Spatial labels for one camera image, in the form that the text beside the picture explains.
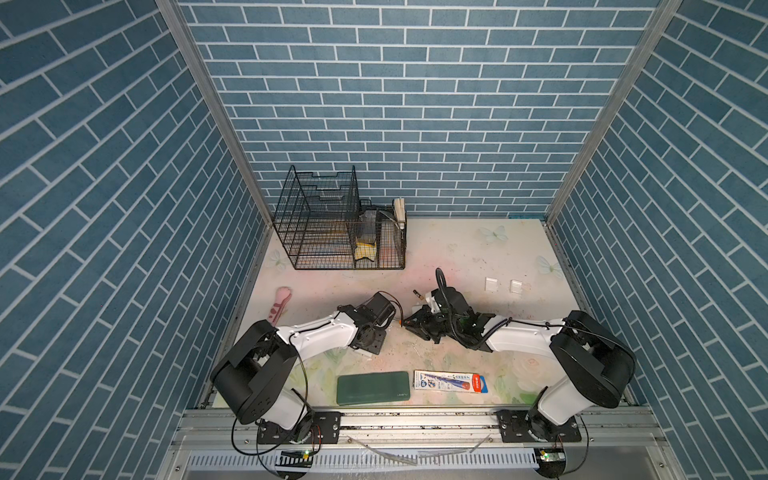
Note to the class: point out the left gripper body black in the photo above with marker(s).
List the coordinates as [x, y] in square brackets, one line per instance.
[376, 342]

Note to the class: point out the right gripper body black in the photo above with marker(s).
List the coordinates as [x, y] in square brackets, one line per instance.
[430, 325]

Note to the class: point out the white battery cover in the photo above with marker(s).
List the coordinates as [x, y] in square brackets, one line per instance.
[491, 285]
[516, 287]

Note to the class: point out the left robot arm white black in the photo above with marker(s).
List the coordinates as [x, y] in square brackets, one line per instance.
[252, 375]

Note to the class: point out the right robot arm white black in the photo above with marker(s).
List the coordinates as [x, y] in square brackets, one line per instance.
[597, 366]

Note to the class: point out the yellow item in basket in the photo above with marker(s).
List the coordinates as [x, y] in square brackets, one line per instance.
[365, 250]

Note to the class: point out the white blue red package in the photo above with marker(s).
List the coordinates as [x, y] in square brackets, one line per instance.
[449, 382]

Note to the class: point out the green flat case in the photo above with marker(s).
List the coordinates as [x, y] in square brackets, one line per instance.
[372, 388]

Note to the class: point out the pink object on table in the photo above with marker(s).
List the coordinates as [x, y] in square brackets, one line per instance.
[282, 297]

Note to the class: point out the black wire mesh basket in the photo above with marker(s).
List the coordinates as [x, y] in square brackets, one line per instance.
[387, 225]

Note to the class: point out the black wire file rack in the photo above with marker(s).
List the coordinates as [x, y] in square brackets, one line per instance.
[314, 216]

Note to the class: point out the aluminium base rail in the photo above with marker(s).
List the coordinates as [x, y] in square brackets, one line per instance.
[461, 442]

